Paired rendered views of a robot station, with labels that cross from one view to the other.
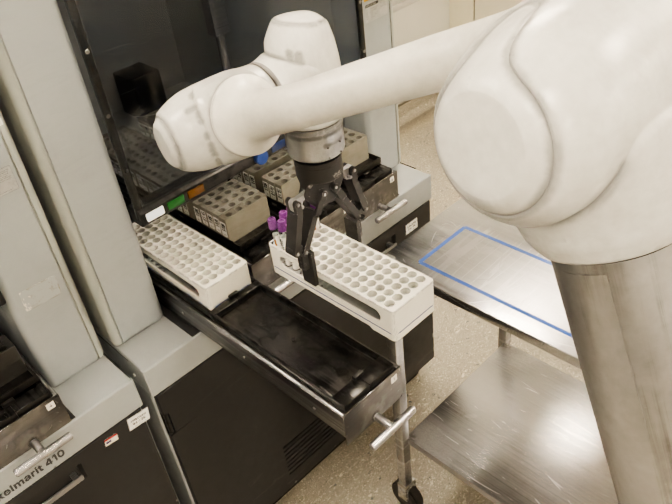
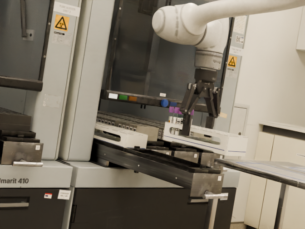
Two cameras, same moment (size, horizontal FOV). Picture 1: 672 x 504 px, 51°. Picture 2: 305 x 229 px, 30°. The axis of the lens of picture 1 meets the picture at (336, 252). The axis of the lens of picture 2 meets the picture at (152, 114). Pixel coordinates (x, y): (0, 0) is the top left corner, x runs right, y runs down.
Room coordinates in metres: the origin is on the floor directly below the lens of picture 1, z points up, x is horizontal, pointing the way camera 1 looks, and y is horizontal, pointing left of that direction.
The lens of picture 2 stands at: (-0.94, 0.19, 1.04)
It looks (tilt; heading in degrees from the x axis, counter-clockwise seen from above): 3 degrees down; 359
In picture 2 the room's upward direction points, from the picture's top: 9 degrees clockwise
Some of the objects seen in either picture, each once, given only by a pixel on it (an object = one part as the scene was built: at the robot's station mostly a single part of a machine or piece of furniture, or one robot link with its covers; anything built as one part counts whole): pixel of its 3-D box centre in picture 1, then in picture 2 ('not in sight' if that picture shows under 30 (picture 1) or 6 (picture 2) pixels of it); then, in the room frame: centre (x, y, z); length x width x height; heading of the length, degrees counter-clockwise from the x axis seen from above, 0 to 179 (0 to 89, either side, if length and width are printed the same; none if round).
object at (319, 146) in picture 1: (314, 136); (208, 61); (0.96, 0.01, 1.15); 0.09 x 0.09 x 0.06
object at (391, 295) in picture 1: (348, 274); (204, 138); (0.93, -0.02, 0.89); 0.30 x 0.10 x 0.06; 40
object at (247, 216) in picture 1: (245, 217); (145, 134); (1.21, 0.18, 0.85); 0.12 x 0.02 x 0.06; 131
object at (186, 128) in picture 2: (308, 266); (186, 124); (0.92, 0.05, 0.93); 0.03 x 0.01 x 0.07; 40
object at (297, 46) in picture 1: (297, 71); (209, 28); (0.95, 0.02, 1.26); 0.13 x 0.11 x 0.16; 128
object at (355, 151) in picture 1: (348, 155); (200, 138); (1.41, -0.06, 0.85); 0.12 x 0.02 x 0.06; 130
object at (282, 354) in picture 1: (246, 317); (140, 160); (0.98, 0.18, 0.78); 0.73 x 0.14 x 0.09; 41
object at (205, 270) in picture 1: (183, 258); (110, 135); (1.12, 0.30, 0.83); 0.30 x 0.10 x 0.06; 41
